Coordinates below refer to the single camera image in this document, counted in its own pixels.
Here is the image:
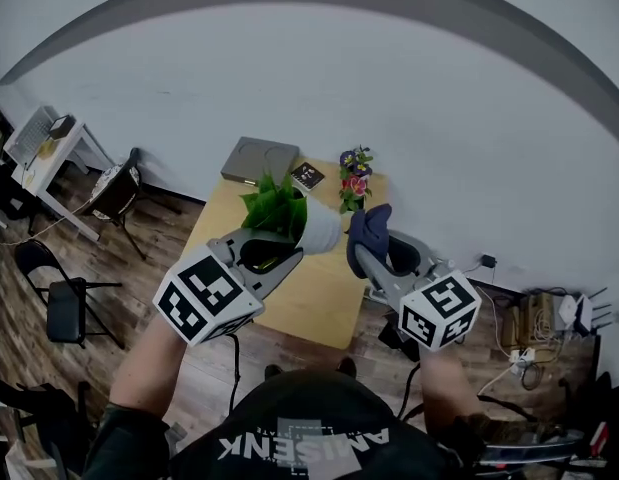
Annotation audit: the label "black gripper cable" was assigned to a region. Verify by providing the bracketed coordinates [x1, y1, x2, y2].
[226, 333, 241, 415]
[397, 362, 423, 420]

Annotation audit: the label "dark blue cloth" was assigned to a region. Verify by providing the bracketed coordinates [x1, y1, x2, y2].
[346, 202, 393, 280]

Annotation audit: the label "person's black printed t-shirt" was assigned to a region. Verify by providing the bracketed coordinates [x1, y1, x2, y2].
[83, 367, 490, 480]

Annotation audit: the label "round black stool chair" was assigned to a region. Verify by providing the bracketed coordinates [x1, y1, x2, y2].
[81, 146, 183, 262]

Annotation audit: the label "flat grey box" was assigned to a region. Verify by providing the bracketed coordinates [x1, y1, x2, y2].
[220, 136, 301, 189]

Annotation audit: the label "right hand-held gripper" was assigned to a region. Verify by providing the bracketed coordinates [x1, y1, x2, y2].
[353, 230, 483, 353]

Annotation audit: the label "green plant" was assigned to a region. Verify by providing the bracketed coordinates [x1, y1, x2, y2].
[238, 170, 344, 256]

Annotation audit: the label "black folding chair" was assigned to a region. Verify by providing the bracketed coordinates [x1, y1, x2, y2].
[14, 240, 126, 350]

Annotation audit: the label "black office chair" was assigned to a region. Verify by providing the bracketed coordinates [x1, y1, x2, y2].
[0, 165, 21, 230]

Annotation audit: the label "small black marker card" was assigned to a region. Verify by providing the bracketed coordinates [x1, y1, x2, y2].
[290, 161, 326, 192]

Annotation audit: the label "white perforated board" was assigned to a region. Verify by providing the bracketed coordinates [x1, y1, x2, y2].
[11, 105, 61, 167]

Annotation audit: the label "person's right forearm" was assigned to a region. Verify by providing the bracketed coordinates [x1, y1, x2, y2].
[418, 350, 483, 432]

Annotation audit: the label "white router with antennas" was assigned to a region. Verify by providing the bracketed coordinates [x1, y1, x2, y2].
[558, 287, 616, 337]

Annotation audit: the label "person's left forearm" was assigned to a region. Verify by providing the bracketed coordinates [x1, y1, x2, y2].
[110, 312, 188, 420]

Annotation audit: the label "white power strip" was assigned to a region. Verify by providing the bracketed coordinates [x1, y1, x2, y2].
[508, 347, 536, 370]

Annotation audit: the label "colourful flowers in small pot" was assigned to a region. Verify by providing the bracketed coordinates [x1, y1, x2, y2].
[337, 145, 376, 216]

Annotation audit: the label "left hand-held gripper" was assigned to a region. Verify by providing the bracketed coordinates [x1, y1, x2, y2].
[152, 226, 305, 347]

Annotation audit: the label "white side table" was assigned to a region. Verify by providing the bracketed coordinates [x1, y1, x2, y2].
[2, 105, 116, 242]

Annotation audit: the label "cardboard box with cables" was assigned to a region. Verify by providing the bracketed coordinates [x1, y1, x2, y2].
[503, 290, 561, 350]

